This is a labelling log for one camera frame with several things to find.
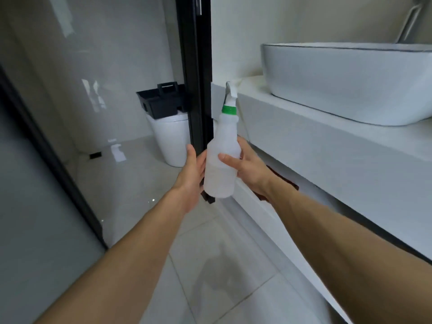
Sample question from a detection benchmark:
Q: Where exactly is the person's left hand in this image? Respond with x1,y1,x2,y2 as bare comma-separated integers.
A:
171,144,207,213

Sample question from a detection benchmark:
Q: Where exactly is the person's right hand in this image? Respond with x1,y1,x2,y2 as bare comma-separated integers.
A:
217,136,283,202

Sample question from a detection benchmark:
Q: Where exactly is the brown microfibre cloth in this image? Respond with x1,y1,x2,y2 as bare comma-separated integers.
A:
253,166,300,203

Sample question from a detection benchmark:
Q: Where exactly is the white spray bottle green collar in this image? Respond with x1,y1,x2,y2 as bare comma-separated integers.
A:
203,81,243,199

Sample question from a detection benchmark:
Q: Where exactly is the person's right forearm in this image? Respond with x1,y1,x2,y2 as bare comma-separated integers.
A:
268,185,432,324

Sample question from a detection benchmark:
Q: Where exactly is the person's left forearm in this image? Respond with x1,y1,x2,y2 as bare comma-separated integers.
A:
33,190,189,324

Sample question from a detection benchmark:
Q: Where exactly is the white toilet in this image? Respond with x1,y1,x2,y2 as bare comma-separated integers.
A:
145,111,192,168

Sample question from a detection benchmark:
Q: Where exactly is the white marble vanity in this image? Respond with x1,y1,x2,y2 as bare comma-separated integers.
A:
211,76,432,324

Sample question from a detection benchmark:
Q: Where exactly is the black plastic caddy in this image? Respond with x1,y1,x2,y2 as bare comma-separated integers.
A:
136,81,190,120

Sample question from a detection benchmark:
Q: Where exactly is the black framed glass partition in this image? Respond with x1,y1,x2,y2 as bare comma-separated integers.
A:
0,0,216,240

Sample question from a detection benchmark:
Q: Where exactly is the white sink basin black rim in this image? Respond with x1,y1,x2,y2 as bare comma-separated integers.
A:
261,42,432,127

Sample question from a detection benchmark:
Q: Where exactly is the black framed frosted glass door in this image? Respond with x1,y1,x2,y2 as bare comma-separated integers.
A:
0,63,109,324

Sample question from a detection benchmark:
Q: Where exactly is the chrome faucet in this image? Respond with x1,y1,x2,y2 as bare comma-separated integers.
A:
395,2,425,44

